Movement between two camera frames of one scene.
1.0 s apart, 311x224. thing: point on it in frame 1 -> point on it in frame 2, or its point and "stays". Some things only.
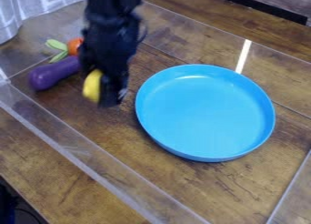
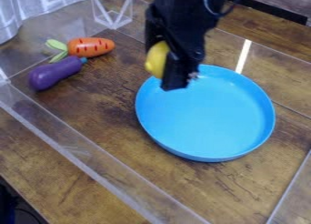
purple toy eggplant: [45, 75] stays
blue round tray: [204, 112] stays
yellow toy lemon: [91, 86] -> [155, 58]
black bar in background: [264, 8] stays
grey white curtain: [20, 5] stays
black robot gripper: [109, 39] -> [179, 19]
